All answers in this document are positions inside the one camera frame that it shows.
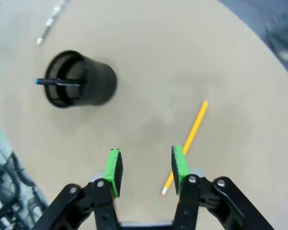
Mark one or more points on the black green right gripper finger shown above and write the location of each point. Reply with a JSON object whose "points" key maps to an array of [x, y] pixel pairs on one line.
{"points": [[182, 167], [111, 172]]}

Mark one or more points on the silver white pen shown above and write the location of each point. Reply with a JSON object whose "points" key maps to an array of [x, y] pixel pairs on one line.
{"points": [[50, 21]]}

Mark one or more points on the black pen with blue cap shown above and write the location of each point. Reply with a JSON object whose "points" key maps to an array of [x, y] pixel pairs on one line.
{"points": [[56, 82]]}

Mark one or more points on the black mesh pen holder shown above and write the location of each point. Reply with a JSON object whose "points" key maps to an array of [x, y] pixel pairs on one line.
{"points": [[80, 79]]}

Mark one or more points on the yellow pencil with eraser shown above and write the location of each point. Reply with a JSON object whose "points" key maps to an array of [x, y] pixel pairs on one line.
{"points": [[189, 141]]}

